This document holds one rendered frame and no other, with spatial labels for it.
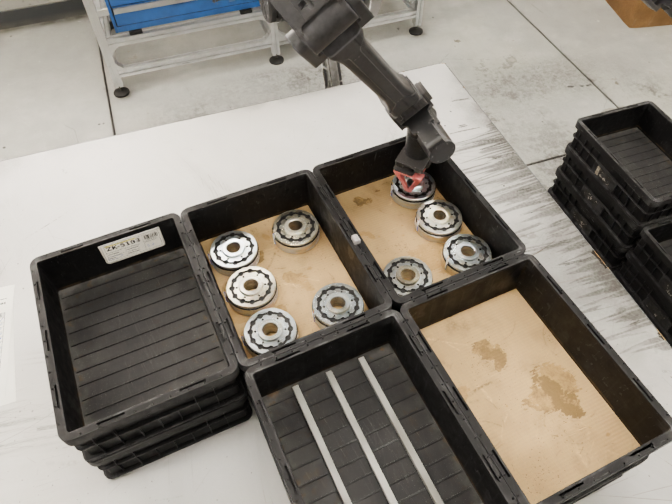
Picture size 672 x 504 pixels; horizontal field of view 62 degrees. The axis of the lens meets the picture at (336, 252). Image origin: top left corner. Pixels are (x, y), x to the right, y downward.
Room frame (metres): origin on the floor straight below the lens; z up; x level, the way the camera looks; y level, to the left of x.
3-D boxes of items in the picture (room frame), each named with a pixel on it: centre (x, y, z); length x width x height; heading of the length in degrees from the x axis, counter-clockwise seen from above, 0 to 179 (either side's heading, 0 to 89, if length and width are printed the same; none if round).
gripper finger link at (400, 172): (0.91, -0.17, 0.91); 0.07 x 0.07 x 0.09; 62
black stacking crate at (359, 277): (0.66, 0.11, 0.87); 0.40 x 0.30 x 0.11; 25
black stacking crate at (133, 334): (0.54, 0.38, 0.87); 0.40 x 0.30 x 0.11; 25
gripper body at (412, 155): (0.92, -0.18, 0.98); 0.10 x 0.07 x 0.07; 152
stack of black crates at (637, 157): (1.33, -1.00, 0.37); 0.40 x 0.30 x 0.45; 19
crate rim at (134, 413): (0.54, 0.38, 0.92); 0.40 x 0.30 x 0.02; 25
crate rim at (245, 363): (0.66, 0.11, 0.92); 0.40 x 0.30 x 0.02; 25
